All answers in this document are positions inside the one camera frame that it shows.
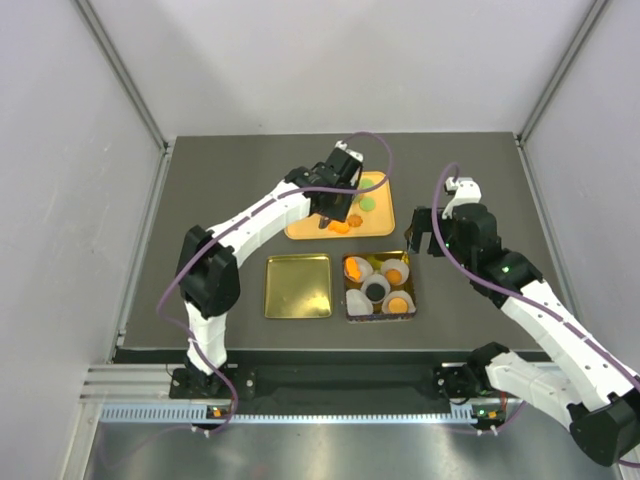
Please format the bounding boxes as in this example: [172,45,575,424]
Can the bottom right paper cup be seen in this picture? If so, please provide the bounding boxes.
[381,290,416,315]

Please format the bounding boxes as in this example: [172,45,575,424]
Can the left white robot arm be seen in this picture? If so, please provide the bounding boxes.
[176,142,364,397]

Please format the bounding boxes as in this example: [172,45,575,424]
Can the fish shaped cookie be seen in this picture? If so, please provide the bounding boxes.
[344,257,362,282]
[328,221,351,235]

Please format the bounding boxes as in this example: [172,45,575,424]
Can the white slotted cable duct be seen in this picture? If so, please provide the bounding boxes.
[99,403,481,425]

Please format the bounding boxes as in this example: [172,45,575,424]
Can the bottom left paper cup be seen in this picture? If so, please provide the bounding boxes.
[345,289,374,317]

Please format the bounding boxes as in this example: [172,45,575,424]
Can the black sandwich cookie bottom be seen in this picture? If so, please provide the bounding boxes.
[365,283,386,303]

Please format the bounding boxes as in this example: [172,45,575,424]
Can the green cookie lower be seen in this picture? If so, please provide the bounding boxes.
[359,196,376,212]

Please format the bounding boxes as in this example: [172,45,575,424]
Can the chocolate chip cookie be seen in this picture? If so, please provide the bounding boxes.
[385,269,403,285]

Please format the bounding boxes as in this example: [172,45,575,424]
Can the green cookie upper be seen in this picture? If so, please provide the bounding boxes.
[359,178,374,190]

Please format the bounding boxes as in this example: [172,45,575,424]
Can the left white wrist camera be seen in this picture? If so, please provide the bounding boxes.
[335,141,364,163]

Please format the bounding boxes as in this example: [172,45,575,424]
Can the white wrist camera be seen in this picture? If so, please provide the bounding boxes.
[335,141,364,163]
[441,177,482,220]

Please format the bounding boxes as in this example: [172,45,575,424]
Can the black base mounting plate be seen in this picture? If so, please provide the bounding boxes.
[169,350,491,415]

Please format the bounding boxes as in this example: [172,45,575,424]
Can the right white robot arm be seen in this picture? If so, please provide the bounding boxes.
[405,204,639,466]

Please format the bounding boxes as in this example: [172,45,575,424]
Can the orange swirl cookie lower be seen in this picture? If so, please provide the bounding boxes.
[347,214,363,228]

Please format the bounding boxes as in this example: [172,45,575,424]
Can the gold tin lid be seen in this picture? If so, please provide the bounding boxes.
[264,253,332,320]

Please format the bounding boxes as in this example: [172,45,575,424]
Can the top right paper cup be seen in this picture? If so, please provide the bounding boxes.
[380,258,410,286]

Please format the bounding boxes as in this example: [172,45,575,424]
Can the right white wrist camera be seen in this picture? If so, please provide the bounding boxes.
[441,177,482,220]

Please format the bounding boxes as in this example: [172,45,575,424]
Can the green cookie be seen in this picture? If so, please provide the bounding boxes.
[359,196,376,212]
[359,178,374,190]

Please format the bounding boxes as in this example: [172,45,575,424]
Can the round dotted biscuit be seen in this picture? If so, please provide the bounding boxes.
[387,297,409,314]

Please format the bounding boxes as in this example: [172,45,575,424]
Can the metal tongs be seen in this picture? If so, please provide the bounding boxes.
[318,217,331,230]

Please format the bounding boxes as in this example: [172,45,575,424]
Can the orange plastic tray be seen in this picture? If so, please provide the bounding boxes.
[285,181,395,240]

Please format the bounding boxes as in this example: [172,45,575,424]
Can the gold cookie tin box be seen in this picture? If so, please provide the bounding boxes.
[342,251,418,323]

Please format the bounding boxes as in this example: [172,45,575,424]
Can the center paper cup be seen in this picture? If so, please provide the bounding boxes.
[360,273,391,304]

